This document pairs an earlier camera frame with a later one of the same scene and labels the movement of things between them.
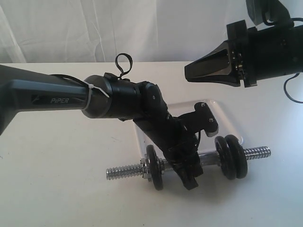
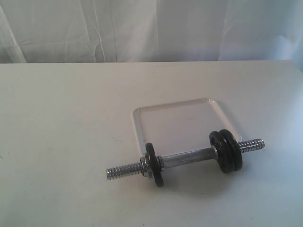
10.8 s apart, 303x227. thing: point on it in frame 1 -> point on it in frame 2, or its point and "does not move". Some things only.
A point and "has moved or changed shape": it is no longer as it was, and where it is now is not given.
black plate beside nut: [155, 167] does not move
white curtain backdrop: [84, 31] does not move
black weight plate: [239, 155] has moved or changed shape
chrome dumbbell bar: [143, 169] has moved or changed shape
